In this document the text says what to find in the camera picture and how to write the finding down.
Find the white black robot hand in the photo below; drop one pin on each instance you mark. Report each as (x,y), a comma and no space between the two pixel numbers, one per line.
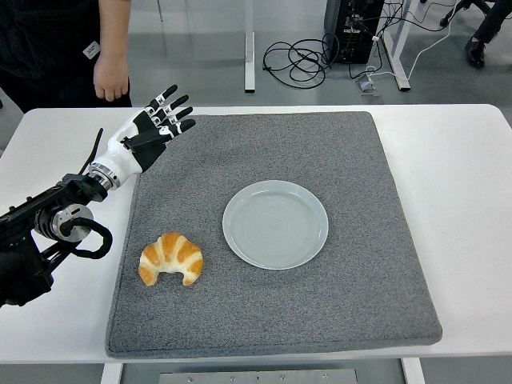
(120,158)

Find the golden croissant bread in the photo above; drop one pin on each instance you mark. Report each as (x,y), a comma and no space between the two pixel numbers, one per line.
(172,250)

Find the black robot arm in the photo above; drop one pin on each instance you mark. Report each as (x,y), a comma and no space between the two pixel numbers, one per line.
(60,196)

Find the person's forearm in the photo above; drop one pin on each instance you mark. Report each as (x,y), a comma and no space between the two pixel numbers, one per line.
(114,28)

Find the pale grey round plate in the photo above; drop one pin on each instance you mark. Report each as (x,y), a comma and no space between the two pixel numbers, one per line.
(276,224)

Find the grey metal plate with screws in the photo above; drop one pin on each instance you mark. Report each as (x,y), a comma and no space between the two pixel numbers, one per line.
(260,377)

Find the person's hand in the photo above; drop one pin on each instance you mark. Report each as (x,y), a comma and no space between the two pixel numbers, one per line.
(110,80)

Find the white name badge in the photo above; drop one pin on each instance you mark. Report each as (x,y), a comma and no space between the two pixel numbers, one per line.
(91,49)

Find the person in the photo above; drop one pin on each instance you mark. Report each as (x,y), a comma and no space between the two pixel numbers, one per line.
(40,60)

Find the straight white desk leg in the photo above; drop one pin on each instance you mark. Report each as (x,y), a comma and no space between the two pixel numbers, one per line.
(249,24)

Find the white table leg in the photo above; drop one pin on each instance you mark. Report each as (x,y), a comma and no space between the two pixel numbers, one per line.
(414,372)
(110,375)

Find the grey fabric mat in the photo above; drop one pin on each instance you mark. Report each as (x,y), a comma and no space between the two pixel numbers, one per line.
(280,312)

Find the black computer tower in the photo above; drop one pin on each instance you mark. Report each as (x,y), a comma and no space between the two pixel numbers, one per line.
(348,40)

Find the silver floor socket box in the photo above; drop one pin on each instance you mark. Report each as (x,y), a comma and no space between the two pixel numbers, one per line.
(366,86)

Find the slanted white desk leg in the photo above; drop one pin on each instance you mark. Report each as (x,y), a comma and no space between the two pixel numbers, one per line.
(400,68)

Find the seated person's leg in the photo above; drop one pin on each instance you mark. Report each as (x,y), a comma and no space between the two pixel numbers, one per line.
(476,52)

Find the black office chair base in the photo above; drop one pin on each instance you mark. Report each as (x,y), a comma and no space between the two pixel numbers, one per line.
(466,6)

